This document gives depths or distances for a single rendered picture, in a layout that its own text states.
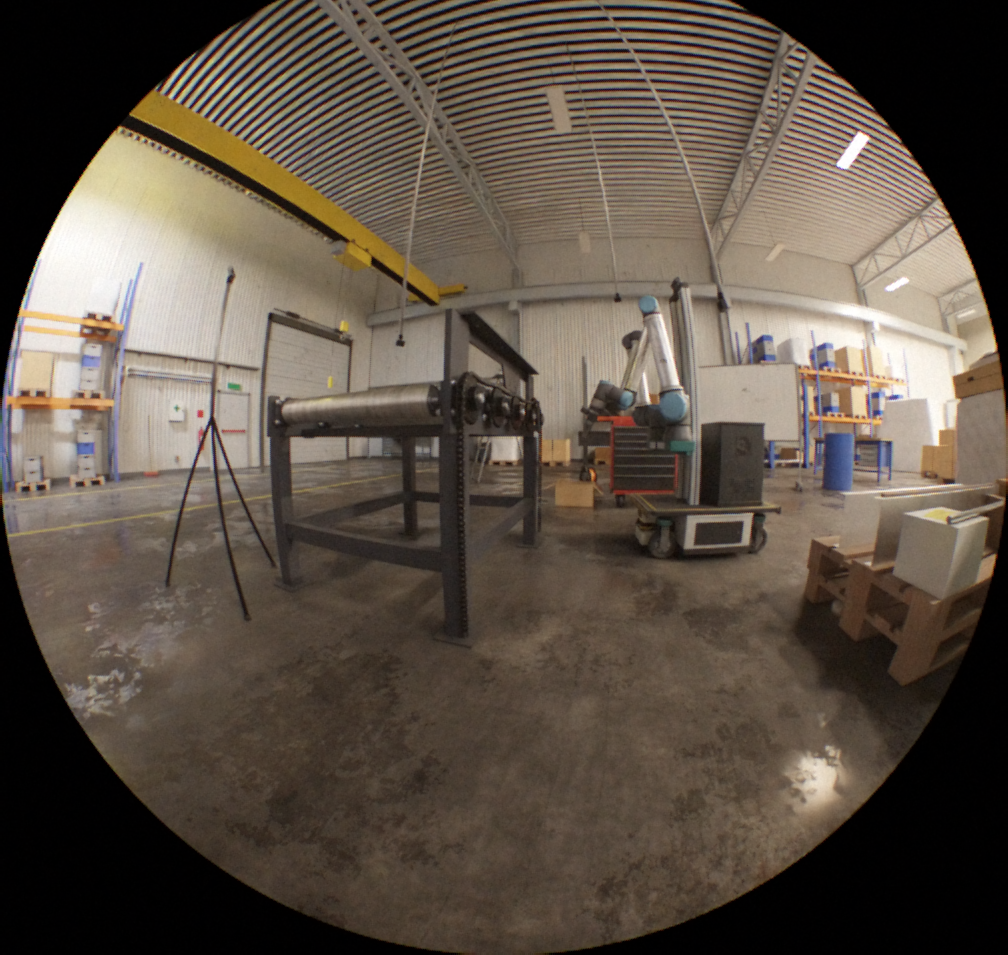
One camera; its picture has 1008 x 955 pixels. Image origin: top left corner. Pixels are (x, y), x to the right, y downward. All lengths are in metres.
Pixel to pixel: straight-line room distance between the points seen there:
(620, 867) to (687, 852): 0.13
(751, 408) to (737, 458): 3.65
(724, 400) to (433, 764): 5.73
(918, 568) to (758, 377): 4.92
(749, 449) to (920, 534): 1.32
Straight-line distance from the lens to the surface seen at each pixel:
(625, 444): 3.64
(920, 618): 1.33
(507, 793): 0.84
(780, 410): 5.88
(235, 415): 10.75
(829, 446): 6.19
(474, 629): 1.35
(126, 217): 10.96
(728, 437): 2.21
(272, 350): 11.71
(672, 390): 1.90
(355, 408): 1.31
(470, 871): 0.76
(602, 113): 9.52
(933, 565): 1.35
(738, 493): 2.27
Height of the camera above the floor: 0.72
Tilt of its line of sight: 2 degrees down
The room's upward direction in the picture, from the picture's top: straight up
